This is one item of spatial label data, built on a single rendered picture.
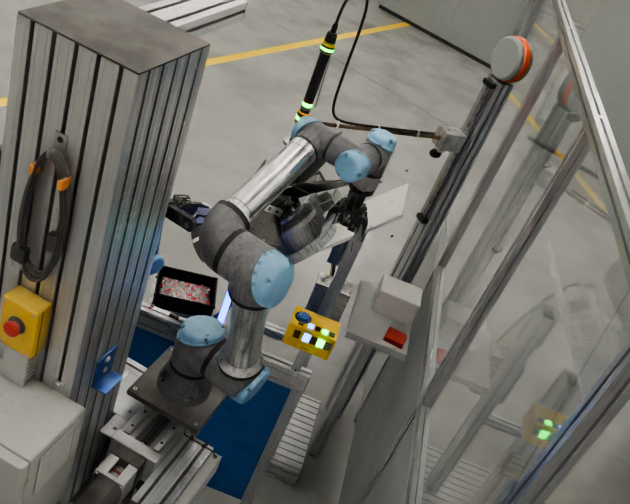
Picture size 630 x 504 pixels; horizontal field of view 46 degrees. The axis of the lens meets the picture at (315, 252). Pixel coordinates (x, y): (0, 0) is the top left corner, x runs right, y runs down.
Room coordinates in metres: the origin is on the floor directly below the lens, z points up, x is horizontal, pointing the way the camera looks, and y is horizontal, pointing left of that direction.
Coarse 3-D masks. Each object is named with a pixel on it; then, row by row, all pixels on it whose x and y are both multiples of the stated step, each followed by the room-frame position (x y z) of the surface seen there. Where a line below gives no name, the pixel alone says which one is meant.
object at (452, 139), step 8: (440, 128) 2.62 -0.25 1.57; (448, 128) 2.63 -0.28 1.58; (456, 128) 2.67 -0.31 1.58; (448, 136) 2.58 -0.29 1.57; (456, 136) 2.60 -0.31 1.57; (464, 136) 2.62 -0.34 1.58; (440, 144) 2.59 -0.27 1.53; (448, 144) 2.59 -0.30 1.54; (456, 144) 2.61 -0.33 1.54; (456, 152) 2.62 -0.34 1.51
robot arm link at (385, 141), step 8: (376, 128) 1.76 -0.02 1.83; (368, 136) 1.73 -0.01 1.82; (376, 136) 1.72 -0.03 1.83; (384, 136) 1.73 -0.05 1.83; (392, 136) 1.75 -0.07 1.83; (376, 144) 1.71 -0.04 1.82; (384, 144) 1.71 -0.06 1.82; (392, 144) 1.72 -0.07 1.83; (384, 152) 1.71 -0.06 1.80; (392, 152) 1.73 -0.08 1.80; (384, 160) 1.71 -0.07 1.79; (384, 168) 1.73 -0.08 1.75; (368, 176) 1.71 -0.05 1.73; (376, 176) 1.72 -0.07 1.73
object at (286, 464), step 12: (300, 408) 2.55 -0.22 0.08; (312, 408) 2.57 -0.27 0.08; (300, 420) 2.47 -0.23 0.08; (312, 420) 2.50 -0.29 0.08; (288, 432) 2.38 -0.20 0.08; (300, 432) 2.40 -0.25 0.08; (288, 444) 2.31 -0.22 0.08; (300, 444) 2.34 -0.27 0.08; (276, 456) 2.22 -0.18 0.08; (288, 456) 2.25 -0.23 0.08; (300, 456) 2.27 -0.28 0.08; (276, 468) 2.18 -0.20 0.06; (288, 468) 2.19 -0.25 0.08; (300, 468) 2.21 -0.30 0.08; (288, 480) 2.18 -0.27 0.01
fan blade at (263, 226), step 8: (264, 216) 2.20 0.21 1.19; (272, 216) 2.22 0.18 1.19; (256, 224) 2.13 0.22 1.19; (264, 224) 2.15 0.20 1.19; (272, 224) 2.17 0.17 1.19; (280, 224) 2.20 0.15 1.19; (256, 232) 2.09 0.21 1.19; (264, 232) 2.10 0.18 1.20; (272, 232) 2.12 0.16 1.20; (280, 232) 2.14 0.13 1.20; (272, 240) 2.06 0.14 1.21; (280, 240) 2.07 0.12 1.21
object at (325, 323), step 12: (312, 312) 1.96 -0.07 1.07; (288, 324) 1.95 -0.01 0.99; (324, 324) 1.92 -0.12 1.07; (336, 324) 1.95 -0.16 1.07; (288, 336) 1.86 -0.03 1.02; (300, 336) 1.86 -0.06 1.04; (324, 336) 1.87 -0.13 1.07; (336, 336) 1.89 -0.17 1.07; (300, 348) 1.86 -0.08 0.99; (312, 348) 1.86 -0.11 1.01
